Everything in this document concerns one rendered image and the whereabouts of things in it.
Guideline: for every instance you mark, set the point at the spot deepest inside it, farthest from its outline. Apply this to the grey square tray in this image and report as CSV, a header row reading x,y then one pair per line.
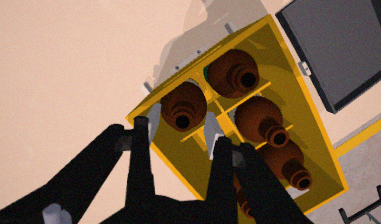
x,y
343,40

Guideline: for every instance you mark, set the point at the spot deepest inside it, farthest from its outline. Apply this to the yellow divided crate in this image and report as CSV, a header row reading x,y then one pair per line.
x,y
186,154

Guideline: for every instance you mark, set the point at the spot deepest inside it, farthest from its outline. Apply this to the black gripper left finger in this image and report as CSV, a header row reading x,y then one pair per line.
x,y
65,198

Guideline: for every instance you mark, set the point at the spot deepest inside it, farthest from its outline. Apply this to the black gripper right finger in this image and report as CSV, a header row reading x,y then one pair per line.
x,y
268,200

